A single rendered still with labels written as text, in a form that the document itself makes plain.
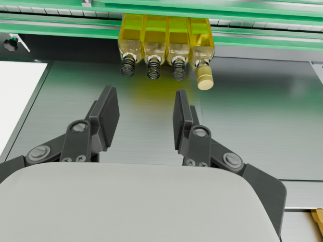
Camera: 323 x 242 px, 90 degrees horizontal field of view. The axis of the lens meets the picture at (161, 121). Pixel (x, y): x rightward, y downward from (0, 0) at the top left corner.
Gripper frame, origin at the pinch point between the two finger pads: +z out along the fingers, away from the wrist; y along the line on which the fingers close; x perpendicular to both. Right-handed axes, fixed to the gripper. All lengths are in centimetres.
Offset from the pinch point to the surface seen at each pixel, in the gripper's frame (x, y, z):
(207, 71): -6.5, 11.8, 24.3
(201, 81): -8.0, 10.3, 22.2
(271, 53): -10, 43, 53
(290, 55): -11, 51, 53
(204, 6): 3.7, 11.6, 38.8
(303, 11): 4, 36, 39
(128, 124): -21.6, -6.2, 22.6
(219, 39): -4.5, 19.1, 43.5
